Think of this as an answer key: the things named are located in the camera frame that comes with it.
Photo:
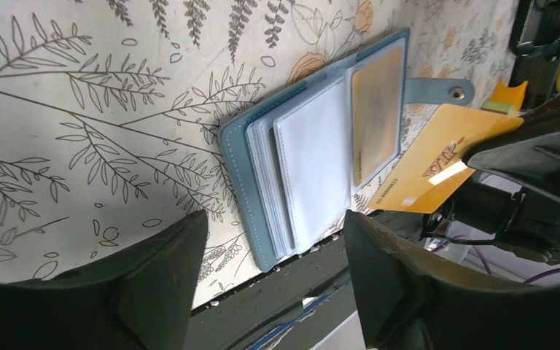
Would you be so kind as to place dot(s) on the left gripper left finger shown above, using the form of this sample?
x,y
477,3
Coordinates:
x,y
137,298

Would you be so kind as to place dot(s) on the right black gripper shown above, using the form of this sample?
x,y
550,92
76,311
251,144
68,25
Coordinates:
x,y
525,223

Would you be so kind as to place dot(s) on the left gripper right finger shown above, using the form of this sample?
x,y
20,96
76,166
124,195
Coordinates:
x,y
410,298

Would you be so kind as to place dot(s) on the gold credit card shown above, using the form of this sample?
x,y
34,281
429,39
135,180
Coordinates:
x,y
432,169
376,88

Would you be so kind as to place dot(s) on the blue card holder wallet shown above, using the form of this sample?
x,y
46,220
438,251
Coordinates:
x,y
291,158

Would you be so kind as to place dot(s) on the small yellow green block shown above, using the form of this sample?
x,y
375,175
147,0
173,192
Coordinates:
x,y
506,100

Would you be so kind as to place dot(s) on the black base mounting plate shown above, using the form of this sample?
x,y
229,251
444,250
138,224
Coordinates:
x,y
292,307

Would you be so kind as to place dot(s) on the black hard case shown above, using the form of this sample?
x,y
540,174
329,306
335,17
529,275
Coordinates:
x,y
536,29

